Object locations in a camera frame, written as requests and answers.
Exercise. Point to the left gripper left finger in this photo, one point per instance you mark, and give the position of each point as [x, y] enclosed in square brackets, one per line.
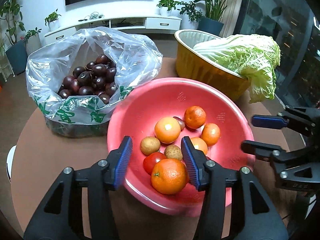
[117, 163]

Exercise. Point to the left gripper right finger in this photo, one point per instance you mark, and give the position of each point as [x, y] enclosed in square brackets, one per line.
[195, 161]

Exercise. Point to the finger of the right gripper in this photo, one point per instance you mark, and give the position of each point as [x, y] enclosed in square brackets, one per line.
[260, 150]
[269, 121]

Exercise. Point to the large orange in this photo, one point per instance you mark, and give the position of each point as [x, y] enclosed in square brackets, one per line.
[169, 176]

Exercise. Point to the red tomato front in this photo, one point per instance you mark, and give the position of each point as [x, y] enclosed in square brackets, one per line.
[151, 160]

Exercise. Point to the small brown potato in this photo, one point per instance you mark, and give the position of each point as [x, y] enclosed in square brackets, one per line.
[173, 152]

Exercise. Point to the pale orange in bowl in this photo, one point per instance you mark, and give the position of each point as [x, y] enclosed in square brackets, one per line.
[167, 130]

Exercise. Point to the deep orange mandarin in bowl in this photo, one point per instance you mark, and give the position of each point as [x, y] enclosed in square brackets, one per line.
[194, 117]

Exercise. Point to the napa cabbage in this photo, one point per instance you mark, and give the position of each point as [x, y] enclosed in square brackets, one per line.
[253, 57]

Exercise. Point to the dark purple grapes bunch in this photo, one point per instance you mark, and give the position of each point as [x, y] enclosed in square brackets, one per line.
[96, 78]

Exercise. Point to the gold foil basin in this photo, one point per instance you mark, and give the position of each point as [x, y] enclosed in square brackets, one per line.
[192, 65]

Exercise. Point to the white stool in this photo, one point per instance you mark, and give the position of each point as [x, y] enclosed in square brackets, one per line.
[9, 161]

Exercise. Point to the clear plastic bag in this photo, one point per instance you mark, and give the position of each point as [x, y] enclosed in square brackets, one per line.
[138, 61]

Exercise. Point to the right side potted plants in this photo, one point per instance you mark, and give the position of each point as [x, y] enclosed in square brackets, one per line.
[207, 13]

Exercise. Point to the white TV cabinet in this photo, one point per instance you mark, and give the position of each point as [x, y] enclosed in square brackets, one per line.
[155, 24]

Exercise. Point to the tall plant in blue pot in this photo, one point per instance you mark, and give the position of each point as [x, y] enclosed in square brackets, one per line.
[16, 54]

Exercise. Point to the small plant white pot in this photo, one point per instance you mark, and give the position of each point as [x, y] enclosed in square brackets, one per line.
[52, 21]

